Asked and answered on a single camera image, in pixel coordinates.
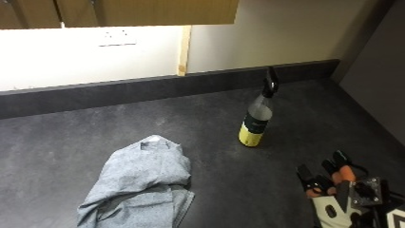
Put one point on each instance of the white cube with black markers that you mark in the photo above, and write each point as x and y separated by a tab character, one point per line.
398	219

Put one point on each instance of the spray bottle with yellow base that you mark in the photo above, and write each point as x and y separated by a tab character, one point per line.
255	122

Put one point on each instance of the dark grey side panel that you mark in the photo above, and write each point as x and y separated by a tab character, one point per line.
380	69

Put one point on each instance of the grey cloth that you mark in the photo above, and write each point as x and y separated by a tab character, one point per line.
142	182

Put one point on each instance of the light wooden strip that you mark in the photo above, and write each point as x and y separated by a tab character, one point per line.
185	50

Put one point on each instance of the dark grey counter upstand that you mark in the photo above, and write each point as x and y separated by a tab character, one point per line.
127	91

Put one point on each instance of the black mount plate with screws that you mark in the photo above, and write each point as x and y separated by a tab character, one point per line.
367	191

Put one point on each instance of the white wall socket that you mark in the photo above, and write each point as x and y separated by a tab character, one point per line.
118	38

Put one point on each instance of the wooden wall cabinet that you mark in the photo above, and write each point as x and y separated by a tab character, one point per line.
147	11

